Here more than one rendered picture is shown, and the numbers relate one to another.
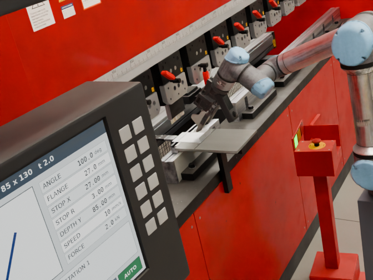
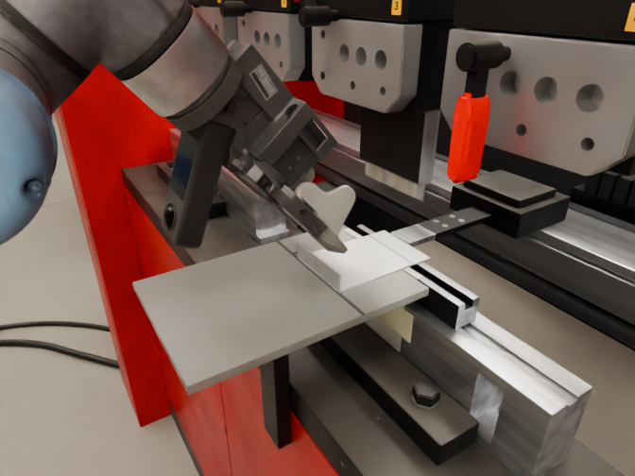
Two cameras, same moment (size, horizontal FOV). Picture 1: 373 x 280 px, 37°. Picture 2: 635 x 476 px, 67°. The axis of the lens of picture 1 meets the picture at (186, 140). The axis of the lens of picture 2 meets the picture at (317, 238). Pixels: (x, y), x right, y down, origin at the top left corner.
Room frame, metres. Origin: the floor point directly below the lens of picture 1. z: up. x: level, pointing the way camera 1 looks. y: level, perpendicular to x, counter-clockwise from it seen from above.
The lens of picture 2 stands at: (2.11, -0.49, 1.28)
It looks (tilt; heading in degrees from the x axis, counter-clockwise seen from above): 28 degrees down; 113
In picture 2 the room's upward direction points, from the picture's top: straight up
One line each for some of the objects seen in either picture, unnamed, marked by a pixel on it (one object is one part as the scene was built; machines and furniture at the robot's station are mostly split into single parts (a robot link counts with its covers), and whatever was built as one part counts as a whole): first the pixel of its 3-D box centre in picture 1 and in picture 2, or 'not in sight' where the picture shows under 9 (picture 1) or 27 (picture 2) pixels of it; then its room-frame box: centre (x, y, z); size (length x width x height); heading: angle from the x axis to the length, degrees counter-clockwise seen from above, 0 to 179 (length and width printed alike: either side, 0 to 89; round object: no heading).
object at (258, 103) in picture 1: (260, 103); not in sight; (2.46, -0.38, 0.89); 0.30 x 0.05 x 0.03; 145
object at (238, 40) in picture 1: (233, 30); not in sight; (2.47, -0.32, 1.26); 0.15 x 0.09 x 0.17; 145
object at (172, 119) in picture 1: (175, 108); (395, 146); (2.00, 0.01, 1.13); 0.10 x 0.02 x 0.10; 145
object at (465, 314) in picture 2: (186, 138); (402, 269); (2.02, 0.00, 0.98); 0.20 x 0.03 x 0.03; 145
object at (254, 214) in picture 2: not in sight; (220, 175); (1.55, 0.33, 0.92); 0.50 x 0.06 x 0.10; 145
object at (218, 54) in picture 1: (213, 44); not in sight; (2.30, -0.20, 1.26); 0.15 x 0.09 x 0.17; 145
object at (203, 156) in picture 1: (205, 158); (365, 354); (2.00, -0.06, 0.89); 0.30 x 0.05 x 0.03; 145
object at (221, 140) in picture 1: (215, 140); (279, 288); (1.91, -0.11, 1.00); 0.26 x 0.18 x 0.01; 55
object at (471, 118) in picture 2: (205, 74); (476, 114); (2.09, -0.13, 1.20); 0.04 x 0.02 x 0.10; 55
